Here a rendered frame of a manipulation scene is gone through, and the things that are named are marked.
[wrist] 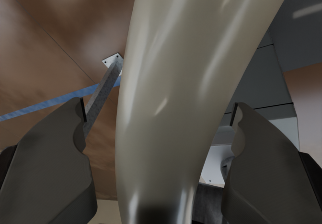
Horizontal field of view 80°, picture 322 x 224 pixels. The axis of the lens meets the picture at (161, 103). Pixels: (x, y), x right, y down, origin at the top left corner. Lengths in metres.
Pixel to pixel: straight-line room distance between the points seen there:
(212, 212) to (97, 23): 1.43
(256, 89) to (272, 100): 0.08
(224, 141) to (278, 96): 0.25
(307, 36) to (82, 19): 1.55
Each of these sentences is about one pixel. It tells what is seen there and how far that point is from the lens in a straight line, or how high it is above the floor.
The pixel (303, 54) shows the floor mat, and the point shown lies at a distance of 1.66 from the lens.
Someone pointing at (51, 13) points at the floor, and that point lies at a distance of 1.82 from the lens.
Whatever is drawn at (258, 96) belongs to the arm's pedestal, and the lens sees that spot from 0.82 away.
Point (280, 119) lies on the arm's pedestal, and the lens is 0.75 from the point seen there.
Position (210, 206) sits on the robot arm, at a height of 1.11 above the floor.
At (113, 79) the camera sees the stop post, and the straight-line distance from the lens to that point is 1.65.
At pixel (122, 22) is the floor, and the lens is 1.56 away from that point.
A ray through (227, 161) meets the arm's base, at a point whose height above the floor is 0.93.
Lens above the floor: 1.29
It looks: 40 degrees down
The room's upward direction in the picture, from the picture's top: 165 degrees counter-clockwise
